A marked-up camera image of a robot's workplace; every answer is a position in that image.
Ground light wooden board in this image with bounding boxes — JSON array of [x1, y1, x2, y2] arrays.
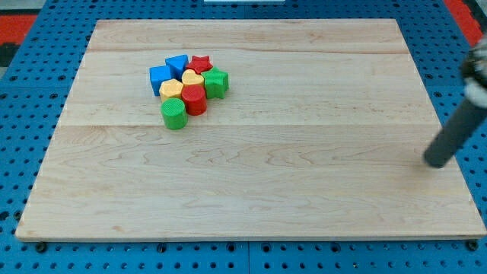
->
[[16, 19, 486, 242]]

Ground blue cube block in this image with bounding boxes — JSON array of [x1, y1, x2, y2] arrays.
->
[[149, 65, 173, 97]]

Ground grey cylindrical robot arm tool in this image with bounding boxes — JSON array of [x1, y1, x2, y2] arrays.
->
[[423, 37, 486, 168]]

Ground green cylinder block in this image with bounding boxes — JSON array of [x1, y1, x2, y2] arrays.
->
[[161, 98, 188, 130]]

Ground yellow hexagon block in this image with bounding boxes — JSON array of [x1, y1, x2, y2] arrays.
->
[[159, 79, 184, 102]]

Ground yellow heart block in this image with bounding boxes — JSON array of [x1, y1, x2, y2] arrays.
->
[[181, 69, 205, 87]]

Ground green star block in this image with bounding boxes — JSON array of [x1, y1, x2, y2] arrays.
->
[[201, 67, 229, 99]]

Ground blue triangle block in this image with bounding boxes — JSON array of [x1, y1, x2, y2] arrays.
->
[[165, 55, 189, 81]]

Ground red star block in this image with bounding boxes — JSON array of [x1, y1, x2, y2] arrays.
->
[[186, 56, 213, 75]]

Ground red cylinder block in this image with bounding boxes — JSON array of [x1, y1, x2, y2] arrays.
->
[[181, 84, 207, 116]]

